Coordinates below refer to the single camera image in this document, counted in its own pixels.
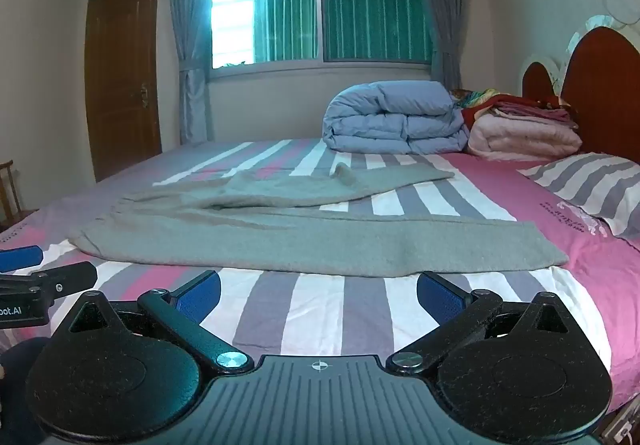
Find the folded pink quilt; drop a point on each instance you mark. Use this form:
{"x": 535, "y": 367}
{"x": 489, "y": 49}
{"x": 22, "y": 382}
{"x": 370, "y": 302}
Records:
{"x": 525, "y": 137}

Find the wooden chair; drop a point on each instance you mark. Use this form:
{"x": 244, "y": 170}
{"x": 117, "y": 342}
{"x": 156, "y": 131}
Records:
{"x": 10, "y": 195}

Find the person's dark clothing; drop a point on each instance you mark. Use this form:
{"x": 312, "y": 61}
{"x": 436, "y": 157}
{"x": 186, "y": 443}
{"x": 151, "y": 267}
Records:
{"x": 20, "y": 390}

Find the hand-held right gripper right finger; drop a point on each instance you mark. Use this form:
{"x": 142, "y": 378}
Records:
{"x": 440, "y": 297}

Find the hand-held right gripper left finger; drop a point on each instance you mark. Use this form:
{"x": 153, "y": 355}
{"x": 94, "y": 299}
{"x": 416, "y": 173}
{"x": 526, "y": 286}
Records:
{"x": 200, "y": 297}

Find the folded colourful blankets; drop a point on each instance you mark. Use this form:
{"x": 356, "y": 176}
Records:
{"x": 505, "y": 105}

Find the folded blue duvet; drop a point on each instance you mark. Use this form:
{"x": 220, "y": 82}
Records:
{"x": 395, "y": 117}

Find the brown wooden door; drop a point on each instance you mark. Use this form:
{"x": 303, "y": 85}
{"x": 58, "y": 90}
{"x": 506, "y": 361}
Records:
{"x": 125, "y": 65}

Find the white power strip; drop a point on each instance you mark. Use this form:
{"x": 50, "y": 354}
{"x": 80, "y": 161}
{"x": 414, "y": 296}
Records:
{"x": 622, "y": 425}

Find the striped pillow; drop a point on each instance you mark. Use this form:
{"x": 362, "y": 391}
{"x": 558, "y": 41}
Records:
{"x": 590, "y": 187}

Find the grey fleece pants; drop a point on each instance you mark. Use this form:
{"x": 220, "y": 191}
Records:
{"x": 280, "y": 220}

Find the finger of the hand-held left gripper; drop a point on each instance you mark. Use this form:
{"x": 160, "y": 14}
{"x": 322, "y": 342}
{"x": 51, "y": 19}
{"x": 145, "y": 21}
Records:
{"x": 20, "y": 257}
{"x": 70, "y": 275}

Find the grey curtain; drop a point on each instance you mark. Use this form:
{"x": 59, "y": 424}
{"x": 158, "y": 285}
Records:
{"x": 190, "y": 25}
{"x": 440, "y": 5}

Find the bed with striped sheet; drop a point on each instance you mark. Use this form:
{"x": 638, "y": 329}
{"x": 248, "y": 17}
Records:
{"x": 320, "y": 295}

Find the red wooden headboard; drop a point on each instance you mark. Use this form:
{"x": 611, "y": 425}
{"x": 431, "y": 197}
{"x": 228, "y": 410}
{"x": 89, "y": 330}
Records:
{"x": 605, "y": 85}

